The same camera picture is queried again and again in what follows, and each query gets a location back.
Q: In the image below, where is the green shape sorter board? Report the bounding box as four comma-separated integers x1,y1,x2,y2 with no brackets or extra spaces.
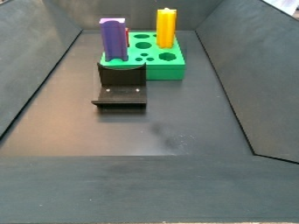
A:
99,31,185,81

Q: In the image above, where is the black plastic holder stand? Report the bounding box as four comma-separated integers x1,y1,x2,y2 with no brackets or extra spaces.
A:
92,64,147,107

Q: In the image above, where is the red peg block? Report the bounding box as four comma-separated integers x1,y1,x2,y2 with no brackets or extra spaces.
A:
125,28,129,47

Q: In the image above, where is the purple peg block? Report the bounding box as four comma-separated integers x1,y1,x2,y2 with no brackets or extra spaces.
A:
99,17,128,61

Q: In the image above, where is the yellow star peg block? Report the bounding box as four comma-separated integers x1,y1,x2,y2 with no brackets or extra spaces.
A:
156,8,176,48

